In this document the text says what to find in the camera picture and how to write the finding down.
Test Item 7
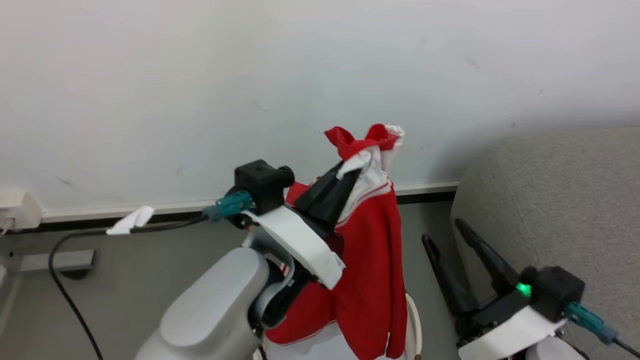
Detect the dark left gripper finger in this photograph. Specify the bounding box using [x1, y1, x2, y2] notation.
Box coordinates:
[294, 161, 347, 213]
[313, 167, 363, 232]

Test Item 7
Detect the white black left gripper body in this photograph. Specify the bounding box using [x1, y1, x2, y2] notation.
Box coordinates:
[242, 204, 347, 291]

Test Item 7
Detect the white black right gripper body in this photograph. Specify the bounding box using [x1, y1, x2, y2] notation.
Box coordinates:
[454, 287, 569, 360]

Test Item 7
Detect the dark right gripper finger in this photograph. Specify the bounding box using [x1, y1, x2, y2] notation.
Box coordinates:
[453, 218, 522, 297]
[421, 233, 480, 317]

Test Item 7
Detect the red white garment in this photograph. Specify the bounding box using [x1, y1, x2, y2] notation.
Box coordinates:
[264, 123, 408, 360]

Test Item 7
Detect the white laundry basket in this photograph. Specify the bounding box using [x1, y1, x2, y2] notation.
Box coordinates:
[252, 293, 424, 360]

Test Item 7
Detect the grey fabric sofa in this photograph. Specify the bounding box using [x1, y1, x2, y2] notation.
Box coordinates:
[450, 126, 640, 360]

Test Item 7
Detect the grey flat floor box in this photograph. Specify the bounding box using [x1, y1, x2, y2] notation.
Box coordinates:
[19, 249, 97, 274]

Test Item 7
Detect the teal left cable connector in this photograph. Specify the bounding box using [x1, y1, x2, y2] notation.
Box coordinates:
[202, 190, 254, 223]

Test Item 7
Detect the teal cable connector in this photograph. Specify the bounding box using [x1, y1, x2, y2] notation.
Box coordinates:
[202, 190, 254, 223]
[564, 301, 619, 346]

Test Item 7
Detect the teal right cable connector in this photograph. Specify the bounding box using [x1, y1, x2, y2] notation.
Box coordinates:
[564, 301, 619, 346]

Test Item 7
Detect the white black wall baseboard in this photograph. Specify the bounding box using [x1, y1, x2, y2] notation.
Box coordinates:
[0, 181, 461, 236]

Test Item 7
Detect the white tape cable label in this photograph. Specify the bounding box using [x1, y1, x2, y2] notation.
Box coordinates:
[105, 205, 155, 236]

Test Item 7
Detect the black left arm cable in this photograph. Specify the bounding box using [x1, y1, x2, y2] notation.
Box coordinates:
[48, 214, 209, 360]

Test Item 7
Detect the white wall power outlet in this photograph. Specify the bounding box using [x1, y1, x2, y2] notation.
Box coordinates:
[0, 190, 45, 234]

